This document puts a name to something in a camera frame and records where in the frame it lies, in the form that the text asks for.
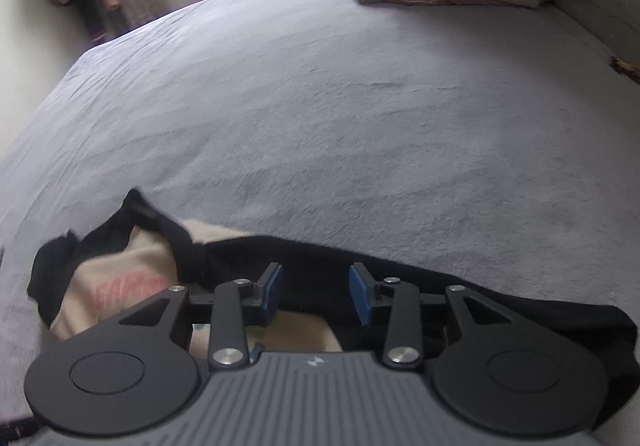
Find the cream and black sweatshirt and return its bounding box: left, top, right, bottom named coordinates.
left=27, top=189, right=639, bottom=426

